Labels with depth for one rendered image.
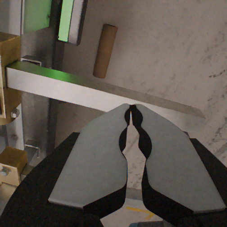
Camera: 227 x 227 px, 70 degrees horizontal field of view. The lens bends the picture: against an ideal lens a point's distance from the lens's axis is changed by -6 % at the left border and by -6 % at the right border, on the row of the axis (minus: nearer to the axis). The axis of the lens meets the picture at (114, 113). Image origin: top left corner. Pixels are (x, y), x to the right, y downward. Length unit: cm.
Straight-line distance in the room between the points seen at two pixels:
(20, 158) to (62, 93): 22
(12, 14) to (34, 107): 23
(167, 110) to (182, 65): 92
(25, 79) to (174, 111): 21
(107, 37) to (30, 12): 72
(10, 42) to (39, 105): 23
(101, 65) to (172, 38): 44
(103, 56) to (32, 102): 63
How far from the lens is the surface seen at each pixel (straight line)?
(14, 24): 51
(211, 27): 117
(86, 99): 24
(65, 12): 37
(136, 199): 43
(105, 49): 100
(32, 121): 50
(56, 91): 24
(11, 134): 70
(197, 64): 119
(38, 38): 39
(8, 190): 46
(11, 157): 42
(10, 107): 30
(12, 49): 27
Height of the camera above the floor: 105
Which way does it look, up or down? 57 degrees down
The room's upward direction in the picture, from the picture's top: 174 degrees counter-clockwise
